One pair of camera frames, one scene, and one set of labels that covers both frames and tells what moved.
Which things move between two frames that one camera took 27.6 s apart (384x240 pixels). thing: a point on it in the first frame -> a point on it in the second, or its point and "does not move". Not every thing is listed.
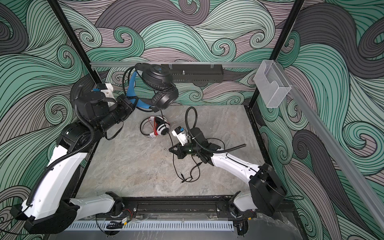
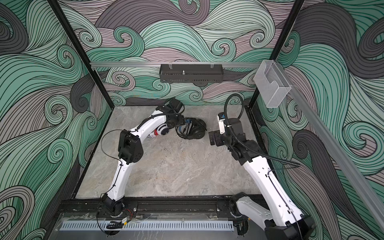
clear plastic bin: (271, 83) does not move
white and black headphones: (161, 126) does not move
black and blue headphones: (151, 84) -> (194, 128)
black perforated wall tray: (196, 73) does not move
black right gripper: (180, 151) -> (220, 141)
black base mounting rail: (189, 208) does not move
